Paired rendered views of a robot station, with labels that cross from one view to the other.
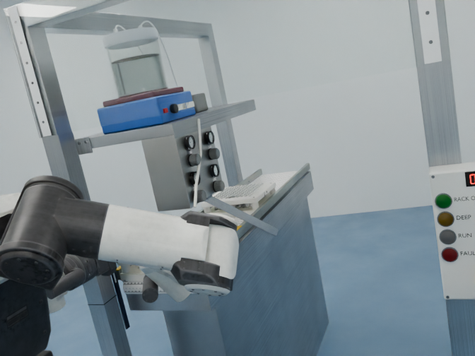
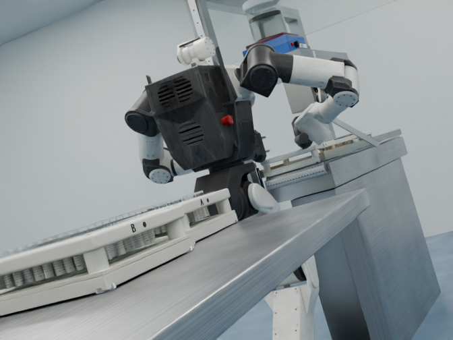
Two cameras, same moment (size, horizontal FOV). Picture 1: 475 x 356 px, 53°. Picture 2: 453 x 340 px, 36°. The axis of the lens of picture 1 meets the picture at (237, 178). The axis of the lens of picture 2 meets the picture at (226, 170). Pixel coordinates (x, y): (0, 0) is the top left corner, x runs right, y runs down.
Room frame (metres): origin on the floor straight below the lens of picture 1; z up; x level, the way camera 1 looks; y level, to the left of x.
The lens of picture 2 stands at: (-1.46, 0.40, 0.93)
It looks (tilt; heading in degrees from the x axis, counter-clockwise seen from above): 1 degrees up; 3
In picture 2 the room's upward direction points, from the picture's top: 17 degrees counter-clockwise
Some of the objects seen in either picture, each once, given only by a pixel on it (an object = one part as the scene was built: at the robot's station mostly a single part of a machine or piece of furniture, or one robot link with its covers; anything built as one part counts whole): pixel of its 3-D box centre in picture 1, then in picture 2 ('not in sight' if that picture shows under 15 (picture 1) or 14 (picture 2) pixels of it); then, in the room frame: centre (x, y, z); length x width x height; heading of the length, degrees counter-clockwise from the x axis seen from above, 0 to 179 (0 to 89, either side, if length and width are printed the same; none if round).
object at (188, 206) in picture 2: not in sight; (150, 216); (-0.14, 0.63, 0.91); 0.25 x 0.24 x 0.02; 72
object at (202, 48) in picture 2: not in sight; (197, 54); (0.83, 0.50, 1.35); 0.10 x 0.07 x 0.09; 66
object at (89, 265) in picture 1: (89, 260); (249, 148); (1.20, 0.43, 1.02); 0.12 x 0.10 x 0.13; 148
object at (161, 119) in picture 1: (149, 108); (276, 50); (1.39, 0.21, 1.38); 0.21 x 0.20 x 0.09; 66
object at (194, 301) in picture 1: (243, 222); (346, 165); (1.91, 0.01, 0.83); 1.30 x 0.29 x 0.10; 156
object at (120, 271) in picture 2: not in sight; (83, 276); (-0.47, 0.69, 0.86); 0.24 x 0.24 x 0.02; 69
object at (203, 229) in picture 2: not in sight; (158, 241); (-0.14, 0.63, 0.86); 0.24 x 0.24 x 0.02; 72
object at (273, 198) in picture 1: (269, 203); (368, 142); (1.85, -0.11, 0.91); 1.32 x 0.02 x 0.03; 156
